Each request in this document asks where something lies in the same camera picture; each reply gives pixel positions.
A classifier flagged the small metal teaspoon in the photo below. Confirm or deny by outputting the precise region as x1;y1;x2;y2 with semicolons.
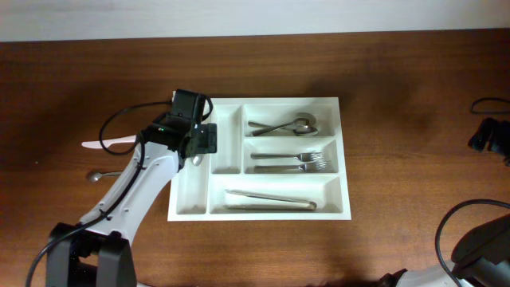
86;171;122;183
192;155;204;166

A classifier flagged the white plastic cutlery tray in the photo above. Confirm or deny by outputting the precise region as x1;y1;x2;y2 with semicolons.
167;97;351;221

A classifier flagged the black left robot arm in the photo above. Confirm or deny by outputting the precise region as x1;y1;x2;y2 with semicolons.
34;89;217;286

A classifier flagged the pink plastic knife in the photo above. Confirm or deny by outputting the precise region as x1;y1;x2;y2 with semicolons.
81;136;136;149

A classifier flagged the metal fork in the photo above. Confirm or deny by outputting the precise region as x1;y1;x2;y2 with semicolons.
253;162;332;173
250;152;324;163

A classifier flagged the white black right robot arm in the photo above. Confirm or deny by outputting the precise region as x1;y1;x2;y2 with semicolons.
376;199;509;287

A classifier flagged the large metal spoon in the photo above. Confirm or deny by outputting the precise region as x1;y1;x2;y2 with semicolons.
250;112;316;136
248;121;319;136

